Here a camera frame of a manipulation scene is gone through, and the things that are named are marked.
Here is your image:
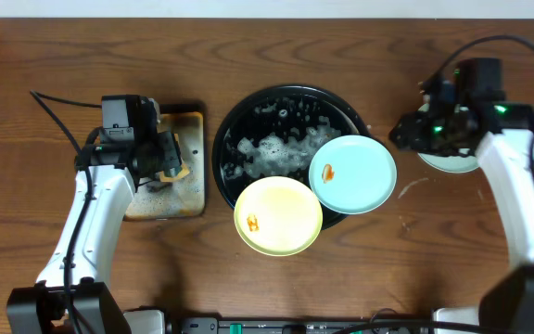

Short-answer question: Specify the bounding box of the yellow green sponge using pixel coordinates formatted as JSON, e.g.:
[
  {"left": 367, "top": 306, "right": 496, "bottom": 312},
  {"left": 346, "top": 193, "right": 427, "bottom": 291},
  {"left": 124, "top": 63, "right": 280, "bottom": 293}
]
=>
[{"left": 159, "top": 162, "right": 190, "bottom": 183}]

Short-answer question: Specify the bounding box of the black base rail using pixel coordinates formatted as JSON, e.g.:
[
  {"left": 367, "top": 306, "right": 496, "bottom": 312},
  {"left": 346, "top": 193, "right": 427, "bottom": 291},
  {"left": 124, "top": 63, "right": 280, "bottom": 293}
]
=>
[{"left": 122, "top": 305, "right": 528, "bottom": 334}]

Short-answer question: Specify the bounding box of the black round tray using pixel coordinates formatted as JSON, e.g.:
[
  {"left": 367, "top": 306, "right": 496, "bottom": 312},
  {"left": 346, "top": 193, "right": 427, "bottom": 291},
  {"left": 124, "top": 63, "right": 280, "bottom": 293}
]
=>
[{"left": 211, "top": 84, "right": 370, "bottom": 207}]

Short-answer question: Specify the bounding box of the light blue plate top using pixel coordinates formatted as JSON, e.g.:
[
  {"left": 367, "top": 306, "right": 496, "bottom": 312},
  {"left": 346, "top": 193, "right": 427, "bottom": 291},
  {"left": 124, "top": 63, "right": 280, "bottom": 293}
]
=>
[{"left": 416, "top": 102, "right": 481, "bottom": 174}]

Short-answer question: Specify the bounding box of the black rectangular soapy tray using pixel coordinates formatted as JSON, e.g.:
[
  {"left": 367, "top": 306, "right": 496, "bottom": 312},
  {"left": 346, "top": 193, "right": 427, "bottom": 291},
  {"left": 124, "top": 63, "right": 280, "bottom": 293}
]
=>
[{"left": 125, "top": 104, "right": 206, "bottom": 221}]

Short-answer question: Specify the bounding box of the light blue plate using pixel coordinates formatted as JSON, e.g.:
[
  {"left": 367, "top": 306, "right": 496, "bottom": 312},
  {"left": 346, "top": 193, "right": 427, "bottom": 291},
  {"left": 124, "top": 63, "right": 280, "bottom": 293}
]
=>
[
  {"left": 308, "top": 135, "right": 397, "bottom": 215},
  {"left": 416, "top": 102, "right": 481, "bottom": 174}
]

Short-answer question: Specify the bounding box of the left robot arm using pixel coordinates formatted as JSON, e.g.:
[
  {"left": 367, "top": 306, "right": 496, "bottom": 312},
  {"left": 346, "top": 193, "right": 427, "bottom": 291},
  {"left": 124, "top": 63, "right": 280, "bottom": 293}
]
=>
[{"left": 6, "top": 95, "right": 181, "bottom": 333}]

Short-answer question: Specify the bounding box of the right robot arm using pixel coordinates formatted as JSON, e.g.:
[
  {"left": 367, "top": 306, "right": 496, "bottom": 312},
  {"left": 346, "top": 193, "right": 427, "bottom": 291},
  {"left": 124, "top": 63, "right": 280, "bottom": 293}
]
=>
[{"left": 389, "top": 102, "right": 534, "bottom": 333}]

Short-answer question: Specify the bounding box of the yellow plate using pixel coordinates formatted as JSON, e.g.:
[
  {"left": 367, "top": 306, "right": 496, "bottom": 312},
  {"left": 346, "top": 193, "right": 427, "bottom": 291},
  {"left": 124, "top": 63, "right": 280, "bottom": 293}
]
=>
[{"left": 234, "top": 176, "right": 323, "bottom": 257}]

